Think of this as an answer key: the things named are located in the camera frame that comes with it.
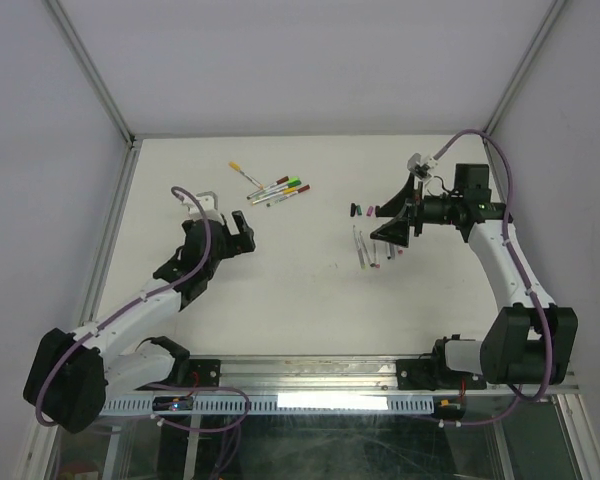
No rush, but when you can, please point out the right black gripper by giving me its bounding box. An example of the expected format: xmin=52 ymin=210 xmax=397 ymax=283
xmin=370 ymin=173 xmax=461 ymax=247

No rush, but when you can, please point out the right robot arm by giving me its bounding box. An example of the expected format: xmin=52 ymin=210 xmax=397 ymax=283
xmin=370 ymin=164 xmax=578 ymax=390

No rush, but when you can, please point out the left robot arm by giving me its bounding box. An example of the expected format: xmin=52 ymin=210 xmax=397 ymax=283
xmin=23 ymin=210 xmax=256 ymax=433

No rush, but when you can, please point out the dark red capped marker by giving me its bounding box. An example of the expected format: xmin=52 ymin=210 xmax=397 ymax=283
xmin=266 ymin=185 xmax=310 ymax=207

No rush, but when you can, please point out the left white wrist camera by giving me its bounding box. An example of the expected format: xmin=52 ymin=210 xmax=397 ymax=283
xmin=178 ymin=192 xmax=222 ymax=222

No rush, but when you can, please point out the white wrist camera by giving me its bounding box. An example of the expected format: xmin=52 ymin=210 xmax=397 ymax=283
xmin=407 ymin=153 xmax=438 ymax=183
xmin=178 ymin=192 xmax=222 ymax=222

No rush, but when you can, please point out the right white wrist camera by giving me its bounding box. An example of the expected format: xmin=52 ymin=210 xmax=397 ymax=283
xmin=407 ymin=153 xmax=438 ymax=183

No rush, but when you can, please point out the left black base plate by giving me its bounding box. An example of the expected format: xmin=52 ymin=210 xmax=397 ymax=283
xmin=167 ymin=358 xmax=221 ymax=389

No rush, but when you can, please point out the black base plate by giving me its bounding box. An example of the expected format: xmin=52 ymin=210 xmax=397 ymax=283
xmin=395 ymin=357 xmax=487 ymax=391
xmin=167 ymin=358 xmax=221 ymax=389

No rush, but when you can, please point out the aluminium front rail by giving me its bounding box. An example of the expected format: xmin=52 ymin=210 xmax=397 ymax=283
xmin=43 ymin=352 xmax=579 ymax=401

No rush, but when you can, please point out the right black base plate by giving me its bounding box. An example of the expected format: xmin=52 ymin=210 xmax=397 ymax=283
xmin=395 ymin=357 xmax=487 ymax=391

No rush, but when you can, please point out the slotted grey cable duct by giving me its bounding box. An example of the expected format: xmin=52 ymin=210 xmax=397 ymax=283
xmin=101 ymin=392 xmax=435 ymax=417

